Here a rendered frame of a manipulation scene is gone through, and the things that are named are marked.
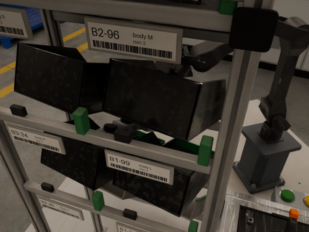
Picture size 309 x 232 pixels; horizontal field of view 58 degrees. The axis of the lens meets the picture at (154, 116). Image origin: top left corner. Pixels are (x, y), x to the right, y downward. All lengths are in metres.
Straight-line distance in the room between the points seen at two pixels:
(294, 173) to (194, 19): 1.05
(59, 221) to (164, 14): 0.88
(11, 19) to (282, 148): 0.86
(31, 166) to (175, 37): 2.30
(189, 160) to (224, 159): 0.04
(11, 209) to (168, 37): 2.10
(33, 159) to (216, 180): 2.28
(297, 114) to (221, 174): 2.82
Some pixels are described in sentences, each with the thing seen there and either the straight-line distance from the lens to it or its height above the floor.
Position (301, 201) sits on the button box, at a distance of 1.00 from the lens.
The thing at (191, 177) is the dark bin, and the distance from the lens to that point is 0.43.
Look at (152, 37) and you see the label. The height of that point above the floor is 1.61.
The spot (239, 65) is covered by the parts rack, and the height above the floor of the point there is 1.59.
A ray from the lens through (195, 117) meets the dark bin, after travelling 0.33.
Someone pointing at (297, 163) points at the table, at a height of 0.86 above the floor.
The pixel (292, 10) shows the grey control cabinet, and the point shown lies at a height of 0.76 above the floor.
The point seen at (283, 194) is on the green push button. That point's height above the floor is 0.97.
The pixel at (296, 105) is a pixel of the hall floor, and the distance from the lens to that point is 3.26.
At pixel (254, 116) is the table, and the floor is 0.86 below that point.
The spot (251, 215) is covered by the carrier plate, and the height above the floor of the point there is 0.97.
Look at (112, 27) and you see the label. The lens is 0.25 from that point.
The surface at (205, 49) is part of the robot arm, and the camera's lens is 0.75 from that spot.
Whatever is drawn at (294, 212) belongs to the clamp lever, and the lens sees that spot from 0.82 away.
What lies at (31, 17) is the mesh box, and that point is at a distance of 4.88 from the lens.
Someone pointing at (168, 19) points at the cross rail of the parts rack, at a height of 1.62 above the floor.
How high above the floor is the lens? 1.69
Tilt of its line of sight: 38 degrees down
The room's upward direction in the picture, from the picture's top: straight up
